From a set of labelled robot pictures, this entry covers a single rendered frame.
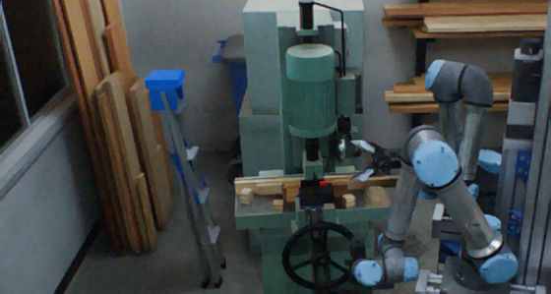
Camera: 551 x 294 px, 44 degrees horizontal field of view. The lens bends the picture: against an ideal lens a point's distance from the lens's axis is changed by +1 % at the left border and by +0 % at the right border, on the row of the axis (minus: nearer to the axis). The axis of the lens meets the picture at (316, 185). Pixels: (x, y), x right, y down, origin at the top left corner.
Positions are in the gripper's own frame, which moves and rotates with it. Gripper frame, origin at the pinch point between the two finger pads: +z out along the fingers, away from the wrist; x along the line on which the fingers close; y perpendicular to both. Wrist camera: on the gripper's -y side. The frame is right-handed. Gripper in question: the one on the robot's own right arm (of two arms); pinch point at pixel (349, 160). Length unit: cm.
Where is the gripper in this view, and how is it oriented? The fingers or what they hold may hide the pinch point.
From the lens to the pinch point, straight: 246.5
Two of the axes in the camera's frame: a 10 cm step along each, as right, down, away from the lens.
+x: 0.2, 9.2, 3.8
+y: 0.8, 3.8, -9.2
